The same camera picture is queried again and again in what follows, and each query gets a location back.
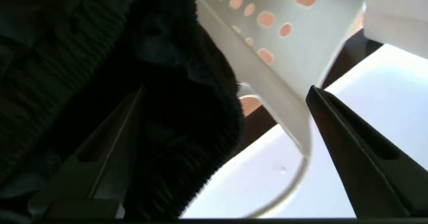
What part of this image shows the black garment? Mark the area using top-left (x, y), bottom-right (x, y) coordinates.
top-left (0, 0), bottom-right (245, 220)

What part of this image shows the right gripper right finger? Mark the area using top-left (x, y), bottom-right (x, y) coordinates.
top-left (306, 85), bottom-right (428, 218)

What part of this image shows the white laundry basket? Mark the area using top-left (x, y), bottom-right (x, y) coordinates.
top-left (192, 0), bottom-right (374, 218)

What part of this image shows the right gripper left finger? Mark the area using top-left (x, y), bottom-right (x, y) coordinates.
top-left (27, 87), bottom-right (145, 218)

